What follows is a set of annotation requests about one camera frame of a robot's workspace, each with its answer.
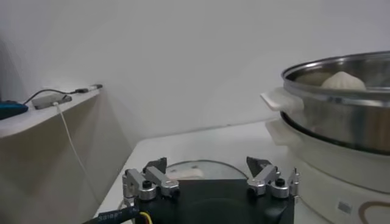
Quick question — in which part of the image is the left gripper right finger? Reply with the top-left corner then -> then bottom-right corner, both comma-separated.
246,156 -> 301,199

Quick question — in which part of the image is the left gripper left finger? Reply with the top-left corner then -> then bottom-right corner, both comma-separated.
121,156 -> 180,201

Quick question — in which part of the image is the round glass pot lid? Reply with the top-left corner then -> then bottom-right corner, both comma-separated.
166,159 -> 249,180

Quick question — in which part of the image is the white pleated baozi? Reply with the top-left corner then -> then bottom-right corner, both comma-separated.
320,71 -> 367,91

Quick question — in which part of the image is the perforated steel steamer basket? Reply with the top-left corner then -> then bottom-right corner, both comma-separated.
260,51 -> 390,156

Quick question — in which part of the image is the white electric cooker base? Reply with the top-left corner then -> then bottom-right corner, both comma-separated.
264,117 -> 390,224

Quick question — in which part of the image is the white side table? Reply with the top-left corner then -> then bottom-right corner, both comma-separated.
0,86 -> 103,139

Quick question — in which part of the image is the black smartphone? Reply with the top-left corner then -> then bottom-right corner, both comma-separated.
32,93 -> 73,110

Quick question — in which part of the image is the blue computer mouse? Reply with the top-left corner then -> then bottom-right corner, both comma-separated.
0,100 -> 29,120

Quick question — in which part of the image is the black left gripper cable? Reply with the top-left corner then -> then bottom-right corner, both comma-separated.
82,206 -> 153,224

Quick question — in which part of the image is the white charging cable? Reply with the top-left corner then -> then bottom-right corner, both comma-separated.
52,102 -> 101,208

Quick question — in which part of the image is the black usb adapter cable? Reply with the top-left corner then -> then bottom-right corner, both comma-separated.
23,84 -> 104,106

